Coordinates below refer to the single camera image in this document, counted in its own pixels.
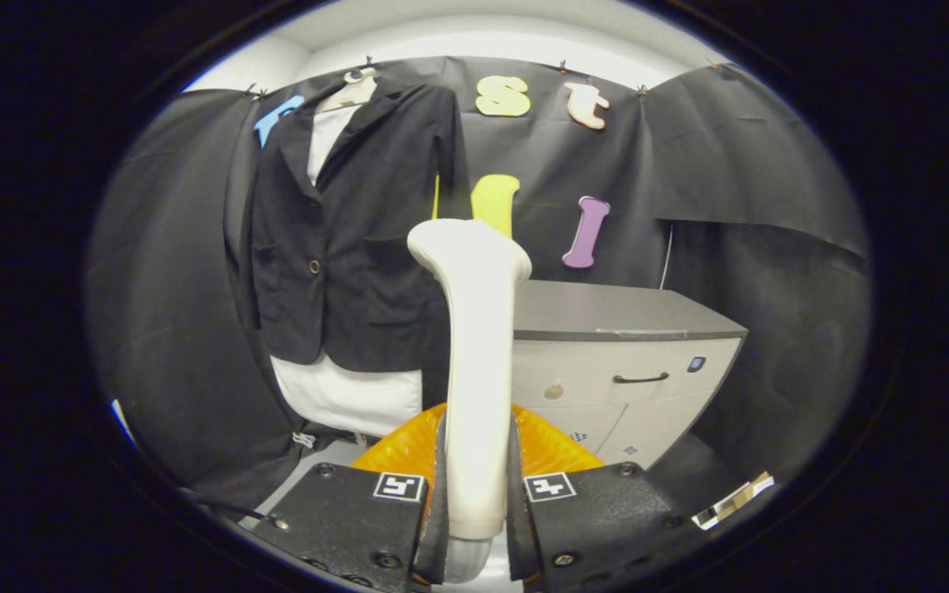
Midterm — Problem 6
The black backdrop cloth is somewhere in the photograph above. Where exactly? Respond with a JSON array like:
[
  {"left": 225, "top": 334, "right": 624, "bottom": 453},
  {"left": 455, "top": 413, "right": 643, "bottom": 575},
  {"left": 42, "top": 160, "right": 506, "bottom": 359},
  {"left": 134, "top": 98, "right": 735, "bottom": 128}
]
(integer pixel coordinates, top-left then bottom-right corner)
[{"left": 86, "top": 56, "right": 871, "bottom": 511}]

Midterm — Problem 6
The white garment steamer with hose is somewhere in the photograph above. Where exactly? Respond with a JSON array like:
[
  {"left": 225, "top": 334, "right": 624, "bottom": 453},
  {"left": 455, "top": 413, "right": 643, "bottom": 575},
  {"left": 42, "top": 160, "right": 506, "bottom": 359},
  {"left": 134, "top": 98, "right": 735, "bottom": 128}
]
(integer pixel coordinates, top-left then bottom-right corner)
[{"left": 407, "top": 218, "right": 533, "bottom": 586}]

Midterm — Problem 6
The grey cabinet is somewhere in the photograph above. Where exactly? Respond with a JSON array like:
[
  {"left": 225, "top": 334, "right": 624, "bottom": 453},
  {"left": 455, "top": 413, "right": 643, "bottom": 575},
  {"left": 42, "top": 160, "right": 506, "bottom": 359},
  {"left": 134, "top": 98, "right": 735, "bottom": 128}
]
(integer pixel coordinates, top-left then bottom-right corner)
[{"left": 512, "top": 280, "right": 749, "bottom": 470}]

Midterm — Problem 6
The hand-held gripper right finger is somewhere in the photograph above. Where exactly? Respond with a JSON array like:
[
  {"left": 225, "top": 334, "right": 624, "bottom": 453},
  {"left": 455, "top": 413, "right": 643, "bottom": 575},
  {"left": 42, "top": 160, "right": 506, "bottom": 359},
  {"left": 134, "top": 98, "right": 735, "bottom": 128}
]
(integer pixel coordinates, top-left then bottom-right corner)
[{"left": 510, "top": 404, "right": 702, "bottom": 591}]

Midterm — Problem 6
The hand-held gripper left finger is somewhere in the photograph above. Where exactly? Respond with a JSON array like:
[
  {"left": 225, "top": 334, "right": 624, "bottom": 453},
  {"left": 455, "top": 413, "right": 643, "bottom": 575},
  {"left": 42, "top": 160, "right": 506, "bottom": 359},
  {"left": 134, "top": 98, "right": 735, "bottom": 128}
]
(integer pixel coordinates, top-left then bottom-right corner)
[{"left": 248, "top": 404, "right": 449, "bottom": 592}]

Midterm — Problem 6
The black suit jacket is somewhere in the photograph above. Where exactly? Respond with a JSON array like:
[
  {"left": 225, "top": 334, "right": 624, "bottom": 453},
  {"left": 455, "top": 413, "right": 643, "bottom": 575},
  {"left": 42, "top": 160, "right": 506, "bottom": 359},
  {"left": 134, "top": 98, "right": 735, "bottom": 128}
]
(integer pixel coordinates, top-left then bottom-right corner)
[{"left": 227, "top": 82, "right": 473, "bottom": 373}]

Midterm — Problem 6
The white shirt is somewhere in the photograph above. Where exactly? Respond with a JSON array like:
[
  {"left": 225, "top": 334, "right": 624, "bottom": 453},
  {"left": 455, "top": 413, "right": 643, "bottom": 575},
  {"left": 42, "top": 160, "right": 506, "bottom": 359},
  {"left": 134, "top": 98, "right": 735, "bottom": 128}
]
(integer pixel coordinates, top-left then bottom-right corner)
[{"left": 270, "top": 105, "right": 424, "bottom": 438}]

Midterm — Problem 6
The white tan striped object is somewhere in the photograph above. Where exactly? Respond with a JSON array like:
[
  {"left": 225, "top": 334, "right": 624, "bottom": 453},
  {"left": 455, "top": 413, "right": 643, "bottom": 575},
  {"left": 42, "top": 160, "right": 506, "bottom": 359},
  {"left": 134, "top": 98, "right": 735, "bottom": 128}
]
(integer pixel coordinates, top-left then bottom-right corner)
[{"left": 691, "top": 471, "right": 775, "bottom": 530}]

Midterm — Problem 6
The white clothes hanger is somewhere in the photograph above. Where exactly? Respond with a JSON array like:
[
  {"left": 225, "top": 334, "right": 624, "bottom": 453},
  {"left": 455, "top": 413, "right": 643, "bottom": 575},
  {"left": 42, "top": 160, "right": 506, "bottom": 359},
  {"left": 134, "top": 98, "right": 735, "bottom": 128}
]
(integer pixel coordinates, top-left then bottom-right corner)
[{"left": 316, "top": 68, "right": 379, "bottom": 114}]

